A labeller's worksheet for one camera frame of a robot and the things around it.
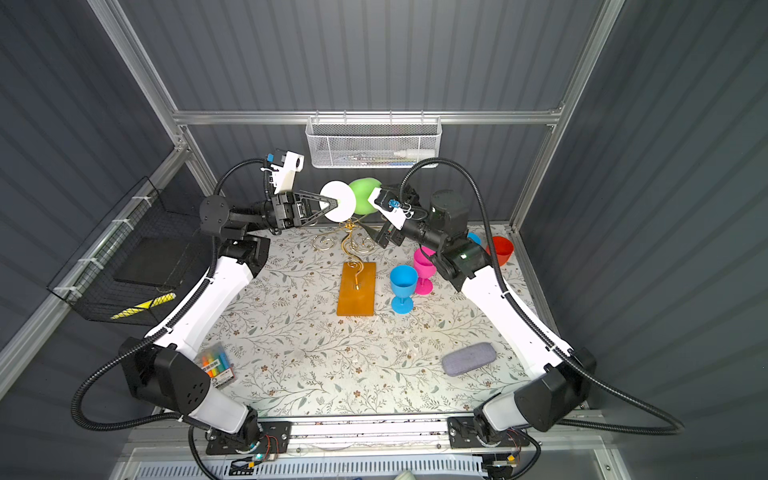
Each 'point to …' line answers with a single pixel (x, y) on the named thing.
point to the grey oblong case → (468, 358)
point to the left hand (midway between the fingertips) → (336, 209)
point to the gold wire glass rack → (350, 224)
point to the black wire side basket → (142, 265)
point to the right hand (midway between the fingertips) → (377, 203)
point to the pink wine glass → (426, 267)
